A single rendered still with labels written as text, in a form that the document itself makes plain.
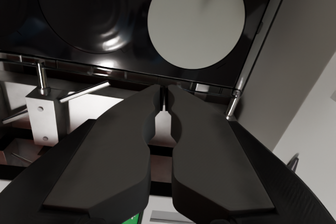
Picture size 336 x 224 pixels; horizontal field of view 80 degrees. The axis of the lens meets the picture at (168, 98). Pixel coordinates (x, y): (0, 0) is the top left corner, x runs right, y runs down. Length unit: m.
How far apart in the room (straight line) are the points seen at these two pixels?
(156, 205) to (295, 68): 0.24
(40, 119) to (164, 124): 0.17
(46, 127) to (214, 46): 0.24
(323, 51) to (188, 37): 0.12
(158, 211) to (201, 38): 0.24
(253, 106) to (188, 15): 0.15
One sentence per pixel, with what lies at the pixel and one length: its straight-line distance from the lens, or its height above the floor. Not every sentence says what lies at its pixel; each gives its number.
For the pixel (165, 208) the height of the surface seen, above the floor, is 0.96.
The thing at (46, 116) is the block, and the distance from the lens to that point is 0.30.
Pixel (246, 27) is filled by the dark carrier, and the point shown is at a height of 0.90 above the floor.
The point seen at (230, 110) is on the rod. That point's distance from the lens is 0.28.
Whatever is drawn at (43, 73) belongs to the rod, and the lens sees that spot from 0.28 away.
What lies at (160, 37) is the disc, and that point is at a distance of 0.23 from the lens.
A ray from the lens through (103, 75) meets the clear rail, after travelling 0.25.
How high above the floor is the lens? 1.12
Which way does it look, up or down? 59 degrees down
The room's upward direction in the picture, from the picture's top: 179 degrees clockwise
